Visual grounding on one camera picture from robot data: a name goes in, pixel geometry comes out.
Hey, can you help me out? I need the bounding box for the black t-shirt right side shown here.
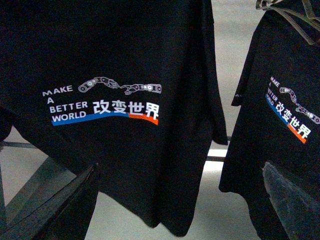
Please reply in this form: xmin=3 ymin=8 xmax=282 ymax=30
xmin=219 ymin=0 xmax=320 ymax=240

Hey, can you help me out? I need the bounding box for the olive green clothes hanger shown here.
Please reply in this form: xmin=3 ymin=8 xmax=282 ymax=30
xmin=255 ymin=0 xmax=320 ymax=46

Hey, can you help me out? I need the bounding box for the dark rack side frame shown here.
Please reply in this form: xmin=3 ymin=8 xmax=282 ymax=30
xmin=0 ymin=141 xmax=75 ymax=226

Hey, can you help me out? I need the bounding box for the black printed t-shirt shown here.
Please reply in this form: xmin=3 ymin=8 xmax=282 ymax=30
xmin=0 ymin=0 xmax=227 ymax=237

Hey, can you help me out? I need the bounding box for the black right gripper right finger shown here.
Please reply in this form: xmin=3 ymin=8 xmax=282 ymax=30
xmin=262 ymin=162 xmax=320 ymax=240

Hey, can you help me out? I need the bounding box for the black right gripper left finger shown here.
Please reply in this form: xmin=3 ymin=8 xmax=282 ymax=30
xmin=0 ymin=165 xmax=99 ymax=240

